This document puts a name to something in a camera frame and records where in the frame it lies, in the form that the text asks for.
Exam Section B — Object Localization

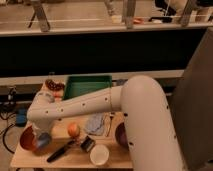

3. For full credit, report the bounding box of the grey cabinet panel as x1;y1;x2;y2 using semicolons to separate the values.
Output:
170;27;213;171

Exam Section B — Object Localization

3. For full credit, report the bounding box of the white cup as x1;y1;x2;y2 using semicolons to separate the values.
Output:
90;144;109;166

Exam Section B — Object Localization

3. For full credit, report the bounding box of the metal fork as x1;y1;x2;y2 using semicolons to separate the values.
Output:
105;113;114;137

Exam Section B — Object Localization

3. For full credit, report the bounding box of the red bowl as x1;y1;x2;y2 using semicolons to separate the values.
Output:
20;126;38;151

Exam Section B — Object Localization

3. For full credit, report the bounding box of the black handled knife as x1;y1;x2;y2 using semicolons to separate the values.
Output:
46;140;75;163

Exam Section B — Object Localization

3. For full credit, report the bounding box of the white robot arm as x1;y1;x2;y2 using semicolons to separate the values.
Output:
27;75;184;171

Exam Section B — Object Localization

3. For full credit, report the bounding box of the black metal scraper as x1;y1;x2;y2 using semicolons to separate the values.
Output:
80;136;95;152

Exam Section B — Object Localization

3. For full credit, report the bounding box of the orange fruit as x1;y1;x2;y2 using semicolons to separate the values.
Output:
67;123;80;138

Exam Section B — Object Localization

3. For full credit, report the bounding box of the orange carrot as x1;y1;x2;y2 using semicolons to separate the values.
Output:
53;92;63;98

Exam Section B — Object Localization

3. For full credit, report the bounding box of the black cable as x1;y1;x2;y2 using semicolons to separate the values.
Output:
1;123;21;155

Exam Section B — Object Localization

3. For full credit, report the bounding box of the blue grey cloth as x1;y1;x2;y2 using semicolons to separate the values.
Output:
84;113;105;136

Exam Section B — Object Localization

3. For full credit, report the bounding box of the green tray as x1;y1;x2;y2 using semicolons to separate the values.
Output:
63;75;112;100

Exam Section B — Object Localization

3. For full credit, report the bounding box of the dark purple bowl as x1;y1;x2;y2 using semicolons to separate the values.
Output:
115;123;128;148

